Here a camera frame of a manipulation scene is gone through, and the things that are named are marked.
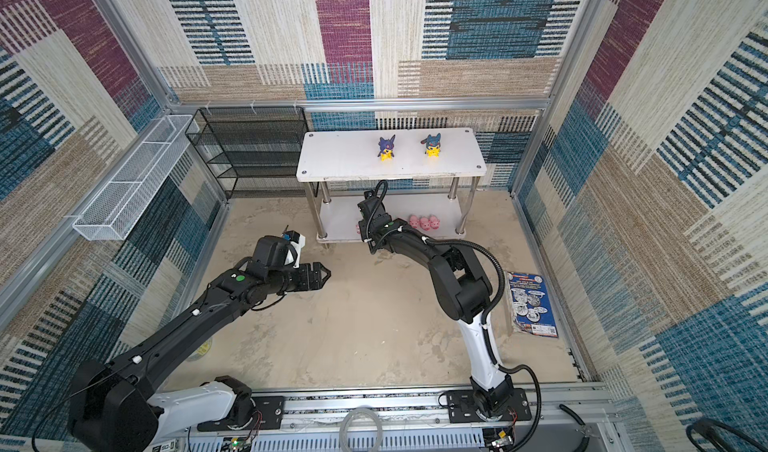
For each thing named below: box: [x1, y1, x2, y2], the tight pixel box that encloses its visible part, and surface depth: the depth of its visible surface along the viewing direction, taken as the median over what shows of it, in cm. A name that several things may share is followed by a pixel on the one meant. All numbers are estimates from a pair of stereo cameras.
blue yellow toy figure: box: [421, 132, 441, 157], surface depth 79 cm
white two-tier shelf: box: [296, 128, 487, 248], surface depth 83 cm
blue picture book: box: [507, 271, 559, 338], surface depth 88 cm
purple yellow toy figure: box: [377, 135, 396, 161], surface depth 79 cm
